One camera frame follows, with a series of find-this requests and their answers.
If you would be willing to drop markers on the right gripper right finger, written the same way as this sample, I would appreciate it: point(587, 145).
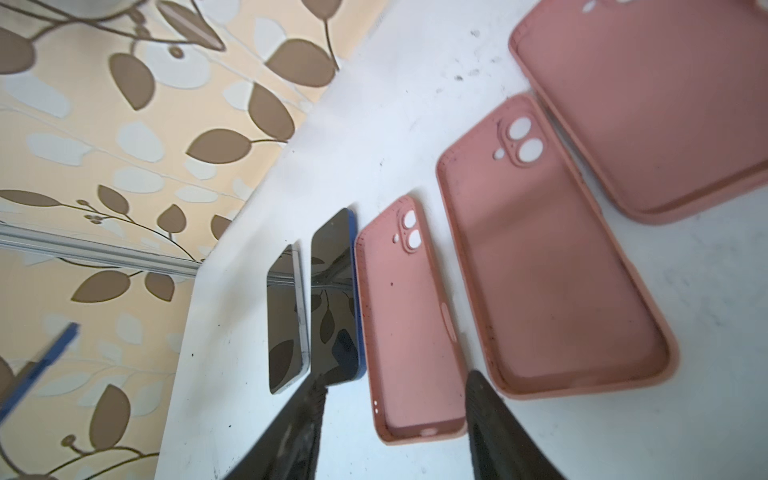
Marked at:
point(500, 447)

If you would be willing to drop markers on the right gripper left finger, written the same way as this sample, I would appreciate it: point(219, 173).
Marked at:
point(289, 447)

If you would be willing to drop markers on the pink phone case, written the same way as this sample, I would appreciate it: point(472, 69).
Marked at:
point(416, 368)
point(558, 307)
point(665, 100)

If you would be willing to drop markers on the blue phone black screen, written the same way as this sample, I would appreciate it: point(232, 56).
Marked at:
point(337, 348)

